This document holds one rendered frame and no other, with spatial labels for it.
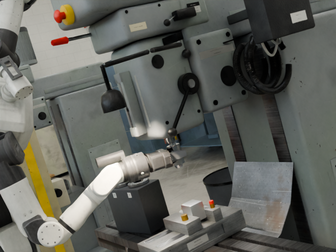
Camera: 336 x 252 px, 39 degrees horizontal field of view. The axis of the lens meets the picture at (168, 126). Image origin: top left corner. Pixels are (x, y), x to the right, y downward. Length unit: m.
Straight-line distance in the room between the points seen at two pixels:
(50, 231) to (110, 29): 0.64
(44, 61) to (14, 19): 9.23
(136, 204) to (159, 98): 0.57
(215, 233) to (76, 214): 0.46
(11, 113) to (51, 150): 8.40
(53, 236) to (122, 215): 0.56
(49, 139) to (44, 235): 8.52
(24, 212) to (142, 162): 0.39
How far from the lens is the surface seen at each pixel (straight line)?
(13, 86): 1.55
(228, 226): 1.65
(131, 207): 1.94
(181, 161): 1.60
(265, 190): 1.83
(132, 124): 1.53
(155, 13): 1.50
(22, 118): 1.60
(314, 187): 1.74
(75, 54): 11.36
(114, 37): 1.49
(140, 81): 1.48
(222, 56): 1.62
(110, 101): 1.37
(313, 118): 1.73
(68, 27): 1.57
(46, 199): 3.23
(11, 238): 1.94
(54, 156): 10.01
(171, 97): 1.50
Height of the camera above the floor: 1.52
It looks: 7 degrees down
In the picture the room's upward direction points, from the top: 16 degrees counter-clockwise
